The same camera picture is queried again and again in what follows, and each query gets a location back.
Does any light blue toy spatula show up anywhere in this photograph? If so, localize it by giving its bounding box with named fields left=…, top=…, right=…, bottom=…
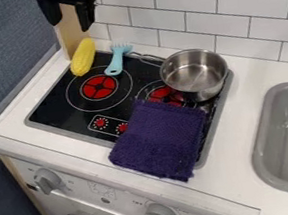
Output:
left=98, top=40, right=138, bottom=79

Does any silver pot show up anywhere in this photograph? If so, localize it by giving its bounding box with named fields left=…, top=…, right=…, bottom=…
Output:
left=126, top=38, right=234, bottom=112

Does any purple cloth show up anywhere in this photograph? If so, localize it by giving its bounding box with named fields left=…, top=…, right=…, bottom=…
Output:
left=100, top=90, right=218, bottom=194

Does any yellow toy corn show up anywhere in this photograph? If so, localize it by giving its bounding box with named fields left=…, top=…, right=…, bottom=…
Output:
left=65, top=36, right=102, bottom=78

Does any toy stove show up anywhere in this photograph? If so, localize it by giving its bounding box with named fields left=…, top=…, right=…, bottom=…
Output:
left=14, top=31, right=248, bottom=194

